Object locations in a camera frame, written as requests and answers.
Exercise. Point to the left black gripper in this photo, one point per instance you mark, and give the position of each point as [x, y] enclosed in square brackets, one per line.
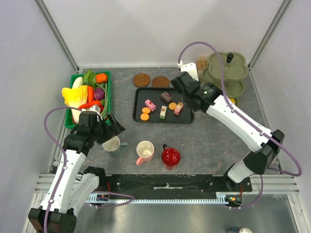
[115, 127]

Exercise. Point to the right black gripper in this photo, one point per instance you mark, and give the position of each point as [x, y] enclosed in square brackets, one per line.
[198, 83]

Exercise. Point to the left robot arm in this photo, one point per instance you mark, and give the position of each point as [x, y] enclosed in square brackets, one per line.
[58, 211]

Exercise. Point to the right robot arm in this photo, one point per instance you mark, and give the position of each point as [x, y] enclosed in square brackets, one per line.
[263, 143]

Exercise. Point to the grey blue mug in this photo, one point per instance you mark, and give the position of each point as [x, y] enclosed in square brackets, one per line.
[114, 146]

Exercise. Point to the chocolate layer cake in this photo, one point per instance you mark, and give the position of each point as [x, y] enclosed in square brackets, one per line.
[166, 97]

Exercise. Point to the middle brown saucer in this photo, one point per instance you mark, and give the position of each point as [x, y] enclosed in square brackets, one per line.
[160, 81]

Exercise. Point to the brown saucer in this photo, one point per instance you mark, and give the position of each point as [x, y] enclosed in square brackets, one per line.
[141, 80]
[160, 81]

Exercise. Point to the pink striped cake slice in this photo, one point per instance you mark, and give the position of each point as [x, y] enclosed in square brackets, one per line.
[178, 108]

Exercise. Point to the right orange biscuit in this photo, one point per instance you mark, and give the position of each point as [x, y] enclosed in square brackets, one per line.
[172, 106]

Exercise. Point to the orange biscuit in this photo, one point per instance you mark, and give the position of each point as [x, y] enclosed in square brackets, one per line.
[146, 110]
[172, 106]
[144, 117]

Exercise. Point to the brown cardboard boxes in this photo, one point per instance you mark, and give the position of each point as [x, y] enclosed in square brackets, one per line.
[202, 62]

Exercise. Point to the red toy pepper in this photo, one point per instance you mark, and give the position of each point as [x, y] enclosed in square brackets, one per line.
[102, 108]

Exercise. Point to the green toy beans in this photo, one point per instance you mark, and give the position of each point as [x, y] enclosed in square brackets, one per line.
[105, 101]

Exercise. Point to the green white cake slice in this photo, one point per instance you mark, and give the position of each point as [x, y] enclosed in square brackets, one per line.
[163, 112]

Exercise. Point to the lying orange toy carrot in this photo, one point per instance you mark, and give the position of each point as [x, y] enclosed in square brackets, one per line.
[90, 104]

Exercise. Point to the black baking tray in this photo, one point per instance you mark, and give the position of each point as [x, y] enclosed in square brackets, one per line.
[153, 94]

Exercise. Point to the pink mug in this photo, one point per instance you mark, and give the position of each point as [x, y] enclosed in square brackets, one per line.
[145, 151]

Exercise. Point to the lower left orange biscuit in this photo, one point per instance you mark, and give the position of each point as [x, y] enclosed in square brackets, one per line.
[144, 117]

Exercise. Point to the pink cake with cherry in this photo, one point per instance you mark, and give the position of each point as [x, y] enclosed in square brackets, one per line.
[150, 105]

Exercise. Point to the left brown saucer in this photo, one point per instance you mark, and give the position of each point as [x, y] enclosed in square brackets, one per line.
[141, 80]

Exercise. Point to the purple toy onion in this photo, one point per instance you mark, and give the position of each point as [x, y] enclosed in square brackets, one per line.
[99, 94]

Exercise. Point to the upper left orange biscuit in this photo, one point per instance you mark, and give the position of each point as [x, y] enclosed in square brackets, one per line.
[146, 110]

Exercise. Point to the green plastic crate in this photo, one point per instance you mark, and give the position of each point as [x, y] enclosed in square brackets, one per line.
[89, 79]

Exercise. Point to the upright orange toy carrot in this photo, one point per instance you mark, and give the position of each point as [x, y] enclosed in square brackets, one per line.
[90, 94]

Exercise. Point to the yellow toy cabbage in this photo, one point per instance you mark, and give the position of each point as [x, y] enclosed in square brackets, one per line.
[75, 97]

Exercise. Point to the green three-tier stand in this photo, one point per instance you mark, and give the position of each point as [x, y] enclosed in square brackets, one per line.
[235, 71]

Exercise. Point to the orange toy pumpkin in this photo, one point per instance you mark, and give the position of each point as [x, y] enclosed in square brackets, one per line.
[101, 78]

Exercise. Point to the white toy radish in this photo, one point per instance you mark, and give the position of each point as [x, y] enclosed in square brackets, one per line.
[78, 82]

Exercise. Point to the red mug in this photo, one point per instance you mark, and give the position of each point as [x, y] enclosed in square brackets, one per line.
[170, 157]

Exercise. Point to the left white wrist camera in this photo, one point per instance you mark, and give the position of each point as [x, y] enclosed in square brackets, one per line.
[94, 108]

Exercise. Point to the white cable duct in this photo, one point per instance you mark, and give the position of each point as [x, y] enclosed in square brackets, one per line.
[105, 198]

